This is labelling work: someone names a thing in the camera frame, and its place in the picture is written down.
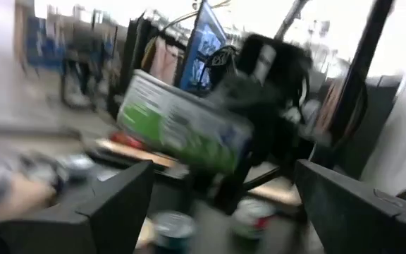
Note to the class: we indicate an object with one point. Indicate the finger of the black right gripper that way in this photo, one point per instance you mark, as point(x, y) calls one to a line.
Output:
point(249, 97)
point(243, 164)

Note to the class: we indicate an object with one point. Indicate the laptop with blue screen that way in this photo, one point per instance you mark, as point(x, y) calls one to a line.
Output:
point(206, 42)

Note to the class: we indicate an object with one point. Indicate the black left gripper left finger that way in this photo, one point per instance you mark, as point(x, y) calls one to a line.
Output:
point(65, 233)

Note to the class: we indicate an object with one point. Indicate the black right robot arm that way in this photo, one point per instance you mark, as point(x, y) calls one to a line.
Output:
point(287, 63)

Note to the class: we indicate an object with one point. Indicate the black diagonal rig beam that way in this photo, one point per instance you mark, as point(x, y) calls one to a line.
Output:
point(365, 53)

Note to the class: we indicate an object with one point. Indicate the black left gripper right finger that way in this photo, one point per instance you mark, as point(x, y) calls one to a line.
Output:
point(365, 225)

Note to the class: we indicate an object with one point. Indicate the teal labelled seafood can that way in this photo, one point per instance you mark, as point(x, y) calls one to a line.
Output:
point(175, 229)

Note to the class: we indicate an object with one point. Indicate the Bumble Bee light tuna can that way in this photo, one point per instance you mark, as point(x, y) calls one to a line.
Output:
point(175, 127)

